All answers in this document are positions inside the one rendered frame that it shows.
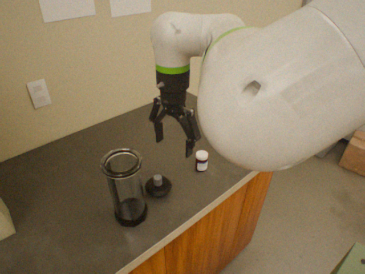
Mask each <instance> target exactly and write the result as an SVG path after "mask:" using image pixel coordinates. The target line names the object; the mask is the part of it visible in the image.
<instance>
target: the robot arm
mask: <svg viewBox="0 0 365 274"><path fill-rule="evenodd" d="M201 24H202V25H201ZM151 41H152V45H153V49H154V52H155V62H156V82H157V88H158V89H159V90H160V96H158V97H155V98H154V99H153V107H152V111H151V114H150V117H149V120H150V121H153V124H154V128H155V134H156V143H159V142H161V140H163V123H162V122H161V120H162V119H163V118H164V117H165V116H166V115H167V114H168V116H172V117H173V118H176V119H177V121H178V122H180V125H181V127H182V129H183V130H184V131H185V134H186V136H187V140H186V157H187V158H188V157H189V156H191V154H193V148H194V147H195V142H198V140H199V139H200V138H201V135H200V131H199V128H198V125H197V120H196V117H195V109H194V108H191V109H189V108H187V107H186V105H185V102H186V90H187V89H188V88H189V83H190V59H191V57H202V58H201V62H200V79H199V84H198V96H197V113H198V119H199V122H200V127H201V129H202V130H203V133H204V135H205V137H206V139H207V140H208V142H209V144H210V145H211V146H212V147H213V148H214V150H215V151H216V152H217V153H218V154H219V155H221V156H222V157H223V158H225V159H226V160H227V161H229V162H230V163H232V164H235V165H237V166H239V167H242V168H245V169H248V170H253V171H261V172H272V171H281V170H285V169H286V168H290V167H293V166H296V165H297V164H299V163H302V162H304V161H305V160H306V159H308V158H309V157H311V156H313V155H315V154H317V153H319V152H320V151H322V150H324V149H325V148H326V147H328V146H329V145H331V144H333V143H335V142H337V141H339V140H340V139H341V138H344V137H345V136H347V135H348V134H350V133H352V132H354V131H355V130H357V129H359V128H360V127H362V126H364V125H365V0H313V1H311V2H310V3H308V4H307V5H305V6H304V7H302V8H300V9H298V10H296V11H295V12H293V13H291V14H288V15H286V16H285V17H283V18H282V19H280V20H277V21H275V22H273V23H272V24H270V25H268V26H266V27H264V28H261V27H254V26H245V24H244V23H243V21H242V20H241V19H240V18H239V17H238V16H236V15H234V14H230V13H223V14H204V15H201V14H190V13H179V12H174V11H170V12H166V13H164V14H161V15H160V16H159V17H158V18H156V19H155V21H154V22H153V24H152V27H151ZM200 46H201V48H200ZM161 104H162V107H163V110H162V111H161V112H160V115H159V116H158V117H157V115H158V112H159V109H160V106H161ZM181 115H182V117H181V118H180V116H181Z"/></svg>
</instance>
